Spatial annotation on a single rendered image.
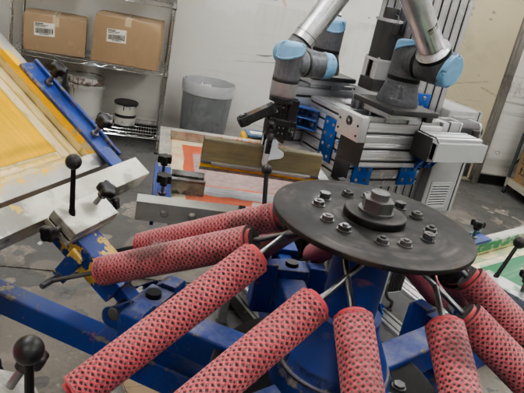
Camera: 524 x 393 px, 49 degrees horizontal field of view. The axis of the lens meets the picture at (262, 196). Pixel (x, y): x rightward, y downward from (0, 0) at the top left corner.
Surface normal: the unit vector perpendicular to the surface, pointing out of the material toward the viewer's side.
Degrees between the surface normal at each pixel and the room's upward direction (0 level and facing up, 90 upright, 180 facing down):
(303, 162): 91
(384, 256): 0
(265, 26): 90
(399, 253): 0
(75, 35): 90
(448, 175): 90
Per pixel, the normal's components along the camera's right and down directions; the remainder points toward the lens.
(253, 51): 0.14, 0.39
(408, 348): 0.19, -0.91
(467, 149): 0.48, 0.40
